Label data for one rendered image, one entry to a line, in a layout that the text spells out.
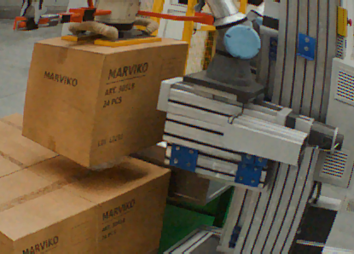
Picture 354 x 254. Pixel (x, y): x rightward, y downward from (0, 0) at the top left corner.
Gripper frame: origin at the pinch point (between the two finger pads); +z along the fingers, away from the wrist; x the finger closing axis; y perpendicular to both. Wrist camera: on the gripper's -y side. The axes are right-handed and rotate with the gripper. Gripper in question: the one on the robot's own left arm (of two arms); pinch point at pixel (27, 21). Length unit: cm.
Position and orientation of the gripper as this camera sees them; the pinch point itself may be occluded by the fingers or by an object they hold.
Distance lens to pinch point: 188.1
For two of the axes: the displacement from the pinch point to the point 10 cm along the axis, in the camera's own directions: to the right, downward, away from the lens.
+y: 4.8, -1.7, 8.6
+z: -1.4, 9.5, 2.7
